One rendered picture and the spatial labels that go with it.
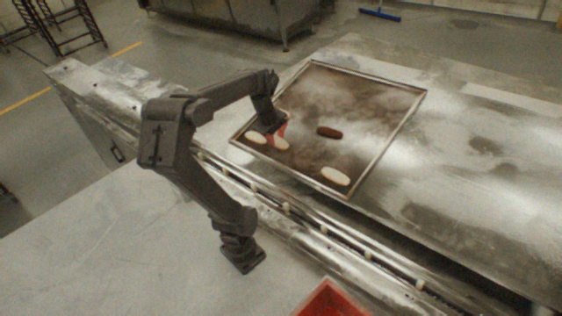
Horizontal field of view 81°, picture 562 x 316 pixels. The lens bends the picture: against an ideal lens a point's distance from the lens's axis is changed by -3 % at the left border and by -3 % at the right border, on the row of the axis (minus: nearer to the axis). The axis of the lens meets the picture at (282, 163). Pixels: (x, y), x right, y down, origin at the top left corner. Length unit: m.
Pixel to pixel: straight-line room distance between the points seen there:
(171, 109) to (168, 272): 0.58
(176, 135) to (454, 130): 0.84
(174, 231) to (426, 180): 0.77
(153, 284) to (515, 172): 1.03
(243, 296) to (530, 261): 0.69
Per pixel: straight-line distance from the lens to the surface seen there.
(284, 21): 3.71
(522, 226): 1.00
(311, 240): 0.95
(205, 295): 0.98
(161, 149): 0.60
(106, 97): 1.79
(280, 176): 1.17
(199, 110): 0.61
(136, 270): 1.11
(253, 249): 0.96
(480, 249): 0.95
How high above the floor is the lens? 1.65
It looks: 43 degrees down
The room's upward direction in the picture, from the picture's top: 11 degrees counter-clockwise
